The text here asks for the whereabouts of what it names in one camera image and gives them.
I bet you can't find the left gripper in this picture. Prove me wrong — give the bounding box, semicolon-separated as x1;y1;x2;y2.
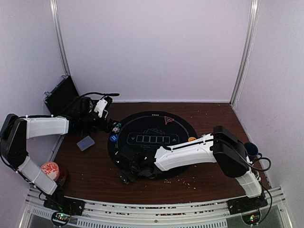
81;107;119;133

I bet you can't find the blue small blind button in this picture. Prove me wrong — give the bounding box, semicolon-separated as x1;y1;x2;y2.
109;134;119;142

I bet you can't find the red triangle marker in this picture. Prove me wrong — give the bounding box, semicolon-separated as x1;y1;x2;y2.
164;116;174;125

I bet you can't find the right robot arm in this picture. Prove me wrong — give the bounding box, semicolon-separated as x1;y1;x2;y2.
114;126;270;210

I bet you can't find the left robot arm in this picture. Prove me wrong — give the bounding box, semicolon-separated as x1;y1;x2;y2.
0;92;119;211

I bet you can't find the grey card deck box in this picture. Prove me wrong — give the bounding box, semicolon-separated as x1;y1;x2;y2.
77;136;95;152

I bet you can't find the black poker set case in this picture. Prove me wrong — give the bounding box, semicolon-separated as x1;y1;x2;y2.
44;75;109;119

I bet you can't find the round black poker mat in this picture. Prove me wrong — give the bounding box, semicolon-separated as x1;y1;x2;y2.
107;111;198;180

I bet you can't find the red patterned tin can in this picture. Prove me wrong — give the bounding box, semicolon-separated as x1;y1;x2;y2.
40;161;68;186

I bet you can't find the dark blue mug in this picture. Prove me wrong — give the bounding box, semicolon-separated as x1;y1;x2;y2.
244;142;262;161

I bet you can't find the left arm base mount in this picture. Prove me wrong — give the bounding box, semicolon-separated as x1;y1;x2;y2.
43;198;85;227

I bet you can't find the aluminium front rail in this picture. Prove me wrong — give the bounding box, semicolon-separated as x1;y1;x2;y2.
22;186;289;228

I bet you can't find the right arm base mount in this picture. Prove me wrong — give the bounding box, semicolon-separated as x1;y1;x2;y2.
227;196;268;226

